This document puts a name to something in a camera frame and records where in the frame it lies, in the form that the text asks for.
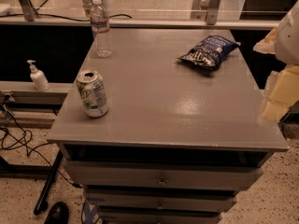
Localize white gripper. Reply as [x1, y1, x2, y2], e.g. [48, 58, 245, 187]
[253, 1, 299, 122]

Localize blue chip bag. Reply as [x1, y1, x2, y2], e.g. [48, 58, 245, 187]
[179, 35, 239, 71]

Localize green 7up can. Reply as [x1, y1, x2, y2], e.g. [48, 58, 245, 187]
[76, 69, 108, 118]

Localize grey drawer cabinet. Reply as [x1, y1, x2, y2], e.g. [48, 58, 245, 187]
[49, 29, 287, 224]

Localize top drawer knob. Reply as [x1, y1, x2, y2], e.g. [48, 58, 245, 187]
[157, 177, 166, 187]

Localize clear plastic water bottle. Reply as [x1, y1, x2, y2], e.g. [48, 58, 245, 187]
[90, 0, 112, 58]

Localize white pump dispenser bottle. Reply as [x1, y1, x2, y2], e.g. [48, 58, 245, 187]
[27, 60, 50, 91]

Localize black shoe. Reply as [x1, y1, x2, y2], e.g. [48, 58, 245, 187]
[44, 202, 69, 224]

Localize black metal stand leg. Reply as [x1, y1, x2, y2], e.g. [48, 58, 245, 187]
[34, 152, 63, 216]

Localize metal frame rail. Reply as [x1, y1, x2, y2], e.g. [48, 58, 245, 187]
[0, 0, 279, 30]

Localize black floor cables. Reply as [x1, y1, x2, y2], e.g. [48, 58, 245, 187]
[0, 91, 82, 189]

